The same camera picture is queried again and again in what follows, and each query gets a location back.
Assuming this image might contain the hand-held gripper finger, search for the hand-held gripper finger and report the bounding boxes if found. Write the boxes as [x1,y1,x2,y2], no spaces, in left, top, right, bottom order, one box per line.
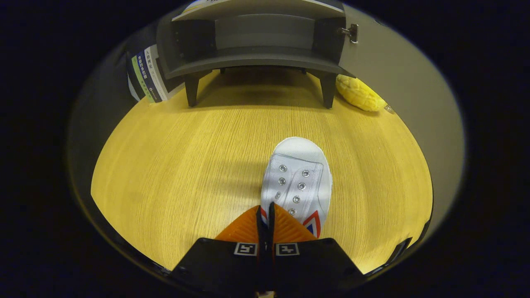
[267,202,367,295]
[169,205,267,295]

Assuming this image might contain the white canvas shoe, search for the white canvas shoe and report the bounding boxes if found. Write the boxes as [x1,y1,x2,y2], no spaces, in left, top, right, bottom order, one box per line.
[260,137,333,240]

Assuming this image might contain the dark grey shoe cabinet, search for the dark grey shoe cabinet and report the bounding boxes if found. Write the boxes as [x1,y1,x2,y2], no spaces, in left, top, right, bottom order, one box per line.
[157,0,357,109]

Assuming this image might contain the yellow bumpy bun toy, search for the yellow bumpy bun toy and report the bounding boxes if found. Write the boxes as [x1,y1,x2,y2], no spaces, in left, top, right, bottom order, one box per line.
[335,74,388,112]

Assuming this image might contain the white spine book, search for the white spine book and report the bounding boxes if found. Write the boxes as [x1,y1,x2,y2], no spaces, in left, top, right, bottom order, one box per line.
[144,43,185,101]

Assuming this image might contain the blue spine book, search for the blue spine book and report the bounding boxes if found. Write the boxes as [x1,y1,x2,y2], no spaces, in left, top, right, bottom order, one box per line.
[137,49,163,102]

